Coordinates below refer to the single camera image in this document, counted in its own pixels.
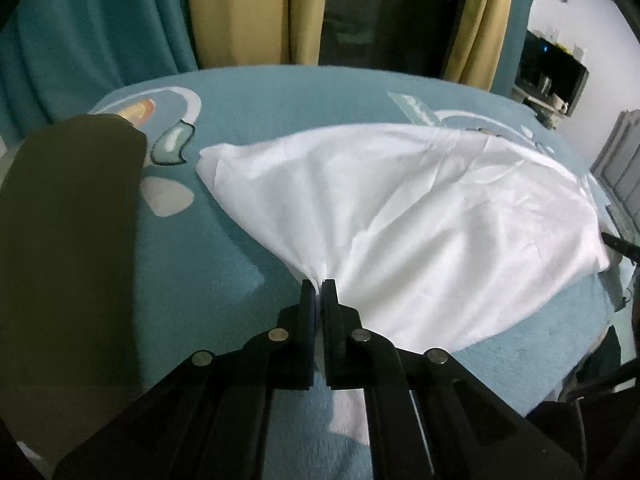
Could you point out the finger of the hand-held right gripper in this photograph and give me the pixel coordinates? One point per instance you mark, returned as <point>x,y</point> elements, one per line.
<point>622,245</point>

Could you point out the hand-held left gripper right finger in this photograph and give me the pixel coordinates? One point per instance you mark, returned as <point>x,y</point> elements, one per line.
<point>330,310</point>

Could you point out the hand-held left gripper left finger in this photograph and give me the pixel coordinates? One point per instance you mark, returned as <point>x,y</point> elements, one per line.
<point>309,310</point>

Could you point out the white zip jacket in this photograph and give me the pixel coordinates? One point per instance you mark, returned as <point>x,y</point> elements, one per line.
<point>425,220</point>

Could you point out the grey panelled cabinet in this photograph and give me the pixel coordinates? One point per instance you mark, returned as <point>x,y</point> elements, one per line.
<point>620,155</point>

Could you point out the teal printed blanket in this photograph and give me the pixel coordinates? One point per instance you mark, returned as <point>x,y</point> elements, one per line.
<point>200,285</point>

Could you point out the white mug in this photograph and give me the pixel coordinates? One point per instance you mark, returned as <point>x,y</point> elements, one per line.
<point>561,106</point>

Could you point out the white computer desk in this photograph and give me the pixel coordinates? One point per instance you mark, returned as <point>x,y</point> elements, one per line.
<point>535,107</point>

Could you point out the black wide monitor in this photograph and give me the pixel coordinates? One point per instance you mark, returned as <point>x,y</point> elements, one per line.
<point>555,67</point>

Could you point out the black chair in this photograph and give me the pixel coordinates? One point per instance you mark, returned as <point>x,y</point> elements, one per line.
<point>555,425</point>

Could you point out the olive green cloth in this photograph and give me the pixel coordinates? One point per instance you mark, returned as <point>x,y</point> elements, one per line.
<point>65,260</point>

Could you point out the teal curtain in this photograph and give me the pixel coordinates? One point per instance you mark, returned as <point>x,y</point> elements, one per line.
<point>100,35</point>
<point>520,5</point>

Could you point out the yellow curtain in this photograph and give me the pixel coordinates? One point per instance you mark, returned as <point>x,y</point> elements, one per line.
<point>250,10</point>
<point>480,20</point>

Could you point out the dark glass window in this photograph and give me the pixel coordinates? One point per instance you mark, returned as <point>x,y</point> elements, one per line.
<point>390,10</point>

